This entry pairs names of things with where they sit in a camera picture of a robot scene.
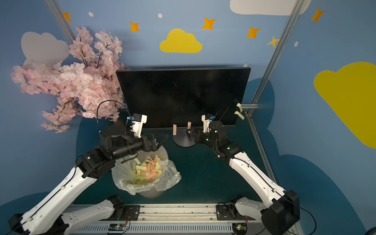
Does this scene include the right aluminium frame post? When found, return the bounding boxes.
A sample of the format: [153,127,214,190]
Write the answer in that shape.
[248,0,307,105]

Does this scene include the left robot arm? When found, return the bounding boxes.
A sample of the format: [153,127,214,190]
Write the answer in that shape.
[8,125,168,235]

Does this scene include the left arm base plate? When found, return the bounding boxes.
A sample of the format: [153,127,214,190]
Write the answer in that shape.
[107,205,141,221]

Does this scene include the black camera cable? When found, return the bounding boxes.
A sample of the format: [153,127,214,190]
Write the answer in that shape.
[289,202,317,235]
[96,99,131,131]

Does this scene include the pink cherry blossom tree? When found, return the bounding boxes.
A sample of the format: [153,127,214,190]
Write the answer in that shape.
[11,26,128,133]

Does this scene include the aluminium front rail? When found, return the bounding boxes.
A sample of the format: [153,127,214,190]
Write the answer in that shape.
[49,203,306,235]

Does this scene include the black camera cable right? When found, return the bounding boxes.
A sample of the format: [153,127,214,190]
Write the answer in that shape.
[289,202,317,235]

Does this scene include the black camera cable left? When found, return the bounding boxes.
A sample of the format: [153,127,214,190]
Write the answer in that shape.
[96,99,131,131]

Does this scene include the circuit board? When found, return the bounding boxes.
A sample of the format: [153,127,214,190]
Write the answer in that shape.
[108,224,127,233]
[232,223,248,235]

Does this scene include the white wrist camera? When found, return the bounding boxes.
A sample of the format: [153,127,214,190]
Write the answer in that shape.
[201,114,215,133]
[127,113,147,138]

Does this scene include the left circuit board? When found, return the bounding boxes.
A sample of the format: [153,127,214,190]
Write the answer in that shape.
[108,224,127,233]

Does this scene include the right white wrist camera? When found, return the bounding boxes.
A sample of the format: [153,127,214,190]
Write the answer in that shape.
[201,114,215,133]

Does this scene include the round grey monitor base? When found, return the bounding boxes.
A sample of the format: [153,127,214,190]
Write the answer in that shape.
[173,128,196,147]

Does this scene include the left aluminium frame post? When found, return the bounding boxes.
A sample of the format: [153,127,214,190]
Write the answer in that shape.
[45,0,75,44]

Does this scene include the right circuit board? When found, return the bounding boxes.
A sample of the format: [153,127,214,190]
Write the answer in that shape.
[232,223,248,235]

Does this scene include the lower yellow sticky note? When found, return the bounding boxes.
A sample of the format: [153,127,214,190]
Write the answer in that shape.
[234,111,245,120]

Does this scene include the bin with clear plastic bag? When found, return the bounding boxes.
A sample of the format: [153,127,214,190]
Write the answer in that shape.
[111,146,182,198]

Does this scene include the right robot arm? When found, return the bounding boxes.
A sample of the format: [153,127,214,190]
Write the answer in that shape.
[186,121,300,235]

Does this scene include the black computer monitor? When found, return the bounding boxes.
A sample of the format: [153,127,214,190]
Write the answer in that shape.
[116,67,251,129]

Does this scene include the aluminium frame post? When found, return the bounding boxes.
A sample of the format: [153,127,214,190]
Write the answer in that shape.
[248,0,307,105]
[45,0,75,44]

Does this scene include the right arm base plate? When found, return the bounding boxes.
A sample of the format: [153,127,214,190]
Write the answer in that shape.
[215,203,255,221]

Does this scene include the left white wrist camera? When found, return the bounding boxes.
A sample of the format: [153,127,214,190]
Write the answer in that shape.
[127,113,147,138]

